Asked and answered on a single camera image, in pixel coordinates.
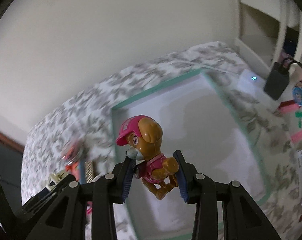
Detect white router box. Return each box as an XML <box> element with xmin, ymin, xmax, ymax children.
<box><xmin>237</xmin><ymin>69</ymin><xmax>266</xmax><ymax>94</ymax></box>

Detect brown wooden door frame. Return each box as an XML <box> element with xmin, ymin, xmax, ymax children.
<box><xmin>0</xmin><ymin>132</ymin><xmax>25</xmax><ymax>154</ymax></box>

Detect floral grey white blanket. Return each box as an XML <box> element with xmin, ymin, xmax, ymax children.
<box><xmin>21</xmin><ymin>42</ymin><xmax>302</xmax><ymax>239</ymax></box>

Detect green rimmed white tray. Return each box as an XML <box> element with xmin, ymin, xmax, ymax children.
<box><xmin>111</xmin><ymin>70</ymin><xmax>270</xmax><ymax>239</ymax></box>

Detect orange blue tape dispenser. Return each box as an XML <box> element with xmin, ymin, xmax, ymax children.
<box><xmin>65</xmin><ymin>161</ymin><xmax>85</xmax><ymax>184</ymax></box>

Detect black power bank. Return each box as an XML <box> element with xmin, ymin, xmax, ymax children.
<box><xmin>264</xmin><ymin>62</ymin><xmax>289</xmax><ymax>100</ymax></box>

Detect white wooden shelf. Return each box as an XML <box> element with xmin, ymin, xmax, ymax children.
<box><xmin>234</xmin><ymin>0</ymin><xmax>302</xmax><ymax>79</ymax></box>

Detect cream plastic toy block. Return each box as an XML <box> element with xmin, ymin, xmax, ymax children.
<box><xmin>46</xmin><ymin>170</ymin><xmax>68</xmax><ymax>191</ymax></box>

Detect clear jar of pink clips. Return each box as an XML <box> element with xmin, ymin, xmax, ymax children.
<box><xmin>61</xmin><ymin>140</ymin><xmax>86</xmax><ymax>165</ymax></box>

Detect brown pink puppy figure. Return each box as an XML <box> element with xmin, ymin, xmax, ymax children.
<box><xmin>116</xmin><ymin>115</ymin><xmax>179</xmax><ymax>200</ymax></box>

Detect gold black comb block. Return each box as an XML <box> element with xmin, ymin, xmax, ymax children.
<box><xmin>84</xmin><ymin>160</ymin><xmax>95</xmax><ymax>183</ymax></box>

